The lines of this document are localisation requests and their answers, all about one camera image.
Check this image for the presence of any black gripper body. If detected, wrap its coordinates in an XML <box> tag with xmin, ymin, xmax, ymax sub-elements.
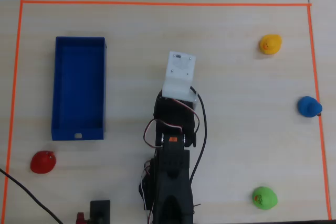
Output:
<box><xmin>153</xmin><ymin>91</ymin><xmax>201</xmax><ymax>148</ymax></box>

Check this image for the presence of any yellow rubber duck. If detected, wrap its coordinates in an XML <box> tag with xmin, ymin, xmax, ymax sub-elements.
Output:
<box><xmin>259</xmin><ymin>34</ymin><xmax>283</xmax><ymax>55</ymax></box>

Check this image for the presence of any blue rectangular plastic box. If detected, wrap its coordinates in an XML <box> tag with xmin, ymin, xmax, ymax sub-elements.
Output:
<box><xmin>51</xmin><ymin>36</ymin><xmax>108</xmax><ymax>141</ymax></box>

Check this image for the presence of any green rubber duck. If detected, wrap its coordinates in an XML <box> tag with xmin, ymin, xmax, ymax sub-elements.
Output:
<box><xmin>251</xmin><ymin>186</ymin><xmax>278</xmax><ymax>211</ymax></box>

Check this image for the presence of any red rubber duck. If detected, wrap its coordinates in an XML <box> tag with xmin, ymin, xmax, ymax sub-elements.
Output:
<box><xmin>29</xmin><ymin>151</ymin><xmax>57</xmax><ymax>174</ymax></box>

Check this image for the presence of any blue rubber duck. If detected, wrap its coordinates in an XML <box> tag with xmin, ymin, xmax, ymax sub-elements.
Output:
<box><xmin>297</xmin><ymin>95</ymin><xmax>323</xmax><ymax>118</ymax></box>

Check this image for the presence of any orange tape strip beside blue duck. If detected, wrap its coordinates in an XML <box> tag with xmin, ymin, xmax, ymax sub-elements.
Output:
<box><xmin>307</xmin><ymin>5</ymin><xmax>333</xmax><ymax>221</ymax></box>

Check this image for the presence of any orange tape strip beside box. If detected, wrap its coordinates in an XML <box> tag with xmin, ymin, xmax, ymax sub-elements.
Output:
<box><xmin>1</xmin><ymin>0</ymin><xmax>25</xmax><ymax>224</ymax></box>

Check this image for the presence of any long horizontal orange tape strip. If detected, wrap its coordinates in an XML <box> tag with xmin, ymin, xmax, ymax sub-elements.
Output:
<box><xmin>20</xmin><ymin>0</ymin><xmax>313</xmax><ymax>7</ymax></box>

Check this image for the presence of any black table clamp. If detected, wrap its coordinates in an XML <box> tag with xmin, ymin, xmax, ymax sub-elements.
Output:
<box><xmin>89</xmin><ymin>199</ymin><xmax>111</xmax><ymax>224</ymax></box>

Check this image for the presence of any red white wrist servo wire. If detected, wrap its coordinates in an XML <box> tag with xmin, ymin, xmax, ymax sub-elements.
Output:
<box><xmin>143</xmin><ymin>97</ymin><xmax>201</xmax><ymax>154</ymax></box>

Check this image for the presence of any black camera cable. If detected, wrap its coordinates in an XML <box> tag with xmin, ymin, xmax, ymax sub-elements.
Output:
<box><xmin>189</xmin><ymin>86</ymin><xmax>208</xmax><ymax>186</ymax></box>

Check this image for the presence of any white camera housing box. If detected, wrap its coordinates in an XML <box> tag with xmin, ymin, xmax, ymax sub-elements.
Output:
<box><xmin>161</xmin><ymin>50</ymin><xmax>199</xmax><ymax>110</ymax></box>

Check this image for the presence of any red white elbow servo wire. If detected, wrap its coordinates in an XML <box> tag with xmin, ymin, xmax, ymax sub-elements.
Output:
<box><xmin>138</xmin><ymin>161</ymin><xmax>156</xmax><ymax>223</ymax></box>

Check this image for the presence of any thick black cable on table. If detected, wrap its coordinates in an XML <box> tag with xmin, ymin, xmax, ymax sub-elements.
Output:
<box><xmin>0</xmin><ymin>168</ymin><xmax>64</xmax><ymax>224</ymax></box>

